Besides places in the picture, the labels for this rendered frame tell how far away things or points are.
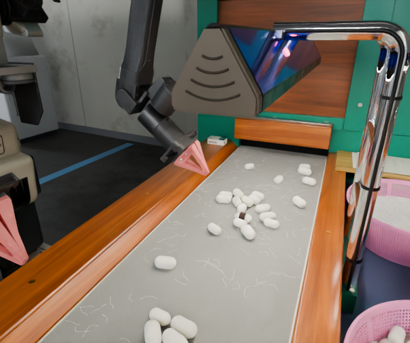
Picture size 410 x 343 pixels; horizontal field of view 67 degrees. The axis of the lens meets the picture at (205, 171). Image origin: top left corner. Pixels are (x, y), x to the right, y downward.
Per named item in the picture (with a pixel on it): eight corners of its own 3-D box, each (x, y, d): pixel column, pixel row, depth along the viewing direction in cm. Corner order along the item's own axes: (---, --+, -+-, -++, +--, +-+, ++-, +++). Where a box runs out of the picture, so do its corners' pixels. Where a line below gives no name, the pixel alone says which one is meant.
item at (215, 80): (170, 111, 28) (166, 23, 25) (287, 63, 81) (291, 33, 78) (257, 120, 25) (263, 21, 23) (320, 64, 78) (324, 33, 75)
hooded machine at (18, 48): (61, 133, 390) (39, 15, 338) (18, 146, 343) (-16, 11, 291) (26, 127, 419) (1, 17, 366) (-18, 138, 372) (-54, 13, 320)
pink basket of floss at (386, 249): (411, 296, 56) (426, 252, 52) (317, 220, 79) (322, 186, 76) (508, 263, 64) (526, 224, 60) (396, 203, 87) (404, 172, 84)
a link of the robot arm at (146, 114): (144, 113, 77) (130, 120, 72) (158, 93, 73) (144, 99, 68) (164, 133, 77) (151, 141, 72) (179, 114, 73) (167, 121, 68)
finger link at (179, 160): (223, 158, 75) (196, 130, 75) (212, 169, 69) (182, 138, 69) (206, 174, 79) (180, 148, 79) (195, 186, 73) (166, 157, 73)
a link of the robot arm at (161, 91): (139, 93, 79) (114, 96, 72) (162, 57, 72) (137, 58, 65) (169, 128, 77) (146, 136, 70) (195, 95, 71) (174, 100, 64)
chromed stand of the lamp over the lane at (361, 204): (243, 282, 59) (259, 21, 42) (267, 228, 76) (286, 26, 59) (353, 314, 52) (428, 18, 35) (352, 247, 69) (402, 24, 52)
